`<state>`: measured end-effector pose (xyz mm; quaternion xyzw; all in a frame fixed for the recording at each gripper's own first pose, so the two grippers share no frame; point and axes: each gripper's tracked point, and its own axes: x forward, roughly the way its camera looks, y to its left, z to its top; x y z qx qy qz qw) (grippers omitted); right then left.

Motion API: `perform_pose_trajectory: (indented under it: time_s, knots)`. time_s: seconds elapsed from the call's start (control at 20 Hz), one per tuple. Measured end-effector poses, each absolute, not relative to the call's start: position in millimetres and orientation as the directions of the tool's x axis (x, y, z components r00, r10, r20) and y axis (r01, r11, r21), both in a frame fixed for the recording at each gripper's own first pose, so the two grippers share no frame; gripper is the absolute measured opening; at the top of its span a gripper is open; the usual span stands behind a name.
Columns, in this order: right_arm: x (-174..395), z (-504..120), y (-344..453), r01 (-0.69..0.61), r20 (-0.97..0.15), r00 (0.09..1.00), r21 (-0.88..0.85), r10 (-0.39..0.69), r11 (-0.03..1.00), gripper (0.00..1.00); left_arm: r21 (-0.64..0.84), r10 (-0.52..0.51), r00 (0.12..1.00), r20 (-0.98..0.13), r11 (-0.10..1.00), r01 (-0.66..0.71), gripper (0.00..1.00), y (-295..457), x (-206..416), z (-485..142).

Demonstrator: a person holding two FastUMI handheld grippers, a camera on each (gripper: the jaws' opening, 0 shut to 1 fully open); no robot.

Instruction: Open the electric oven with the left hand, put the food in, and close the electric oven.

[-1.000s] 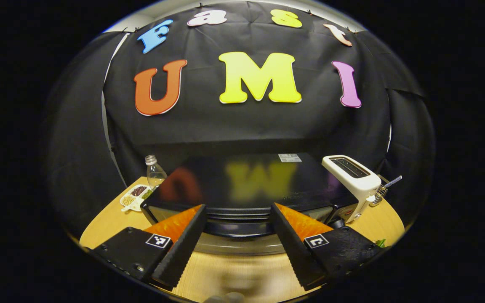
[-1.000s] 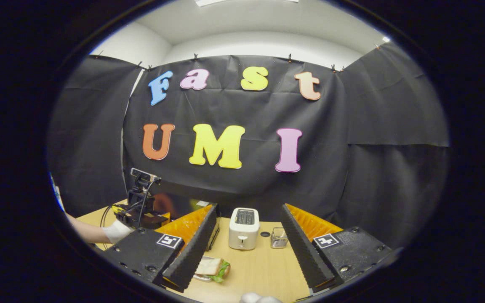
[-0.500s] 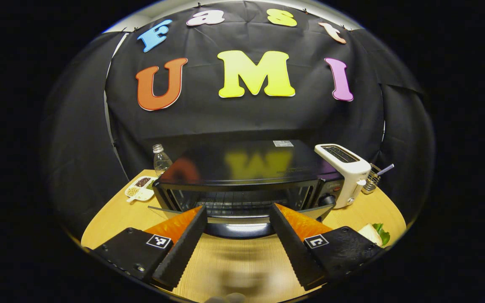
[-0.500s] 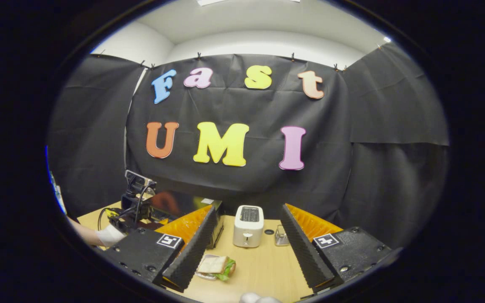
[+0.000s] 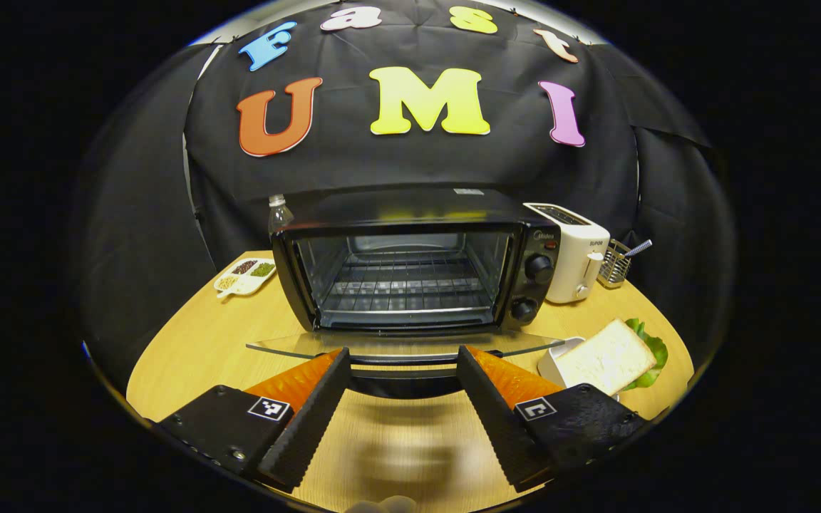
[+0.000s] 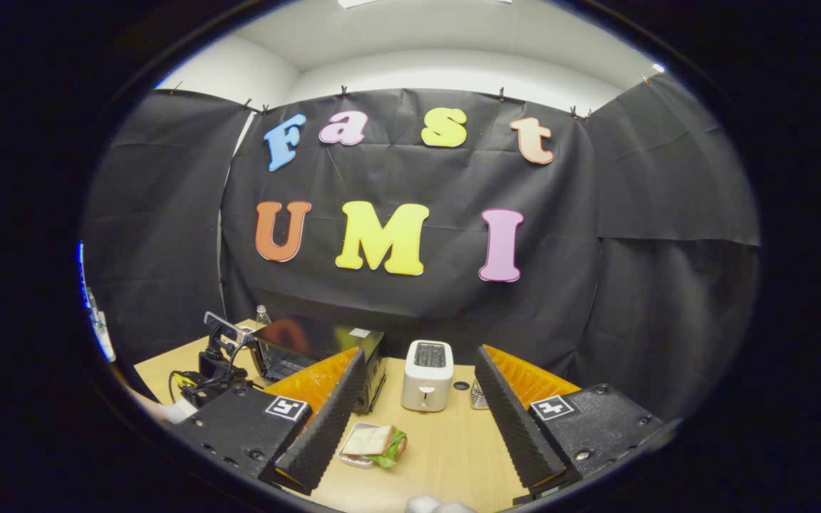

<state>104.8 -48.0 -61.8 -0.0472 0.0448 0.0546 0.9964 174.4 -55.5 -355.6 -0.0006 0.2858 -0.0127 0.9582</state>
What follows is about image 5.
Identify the metal wire utensil basket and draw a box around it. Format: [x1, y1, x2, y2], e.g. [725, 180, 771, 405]
[598, 239, 632, 288]

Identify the black electric oven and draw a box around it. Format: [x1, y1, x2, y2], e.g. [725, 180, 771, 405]
[245, 187, 567, 400]

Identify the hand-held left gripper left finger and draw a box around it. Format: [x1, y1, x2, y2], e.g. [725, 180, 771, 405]
[158, 347, 352, 494]

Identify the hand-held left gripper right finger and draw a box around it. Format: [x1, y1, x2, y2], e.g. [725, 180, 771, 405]
[455, 345, 650, 494]

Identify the white divided grain dish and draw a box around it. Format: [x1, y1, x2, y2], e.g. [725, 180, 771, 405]
[213, 258, 277, 299]

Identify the clear plastic water bottle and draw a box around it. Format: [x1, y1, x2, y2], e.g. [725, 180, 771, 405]
[268, 194, 295, 239]

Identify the black backdrop cloth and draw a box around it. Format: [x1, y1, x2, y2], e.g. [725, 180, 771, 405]
[76, 0, 735, 393]

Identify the lettuce sandwich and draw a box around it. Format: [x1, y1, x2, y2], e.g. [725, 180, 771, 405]
[557, 318, 669, 397]

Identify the white toaster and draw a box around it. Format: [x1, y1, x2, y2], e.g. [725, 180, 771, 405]
[523, 202, 611, 305]

